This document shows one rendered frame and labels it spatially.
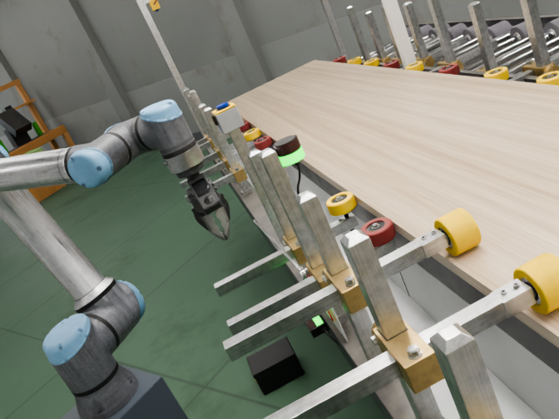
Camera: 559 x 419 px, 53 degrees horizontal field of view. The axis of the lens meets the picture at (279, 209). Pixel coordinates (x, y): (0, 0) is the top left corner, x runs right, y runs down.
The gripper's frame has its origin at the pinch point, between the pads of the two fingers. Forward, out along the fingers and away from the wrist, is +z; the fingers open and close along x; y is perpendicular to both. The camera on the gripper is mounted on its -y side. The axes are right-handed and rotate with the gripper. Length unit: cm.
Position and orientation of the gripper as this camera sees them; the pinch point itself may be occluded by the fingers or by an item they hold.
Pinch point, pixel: (225, 236)
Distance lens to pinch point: 146.0
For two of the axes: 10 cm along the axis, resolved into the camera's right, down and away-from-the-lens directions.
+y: -2.6, -2.7, 9.3
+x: -8.8, 4.6, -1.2
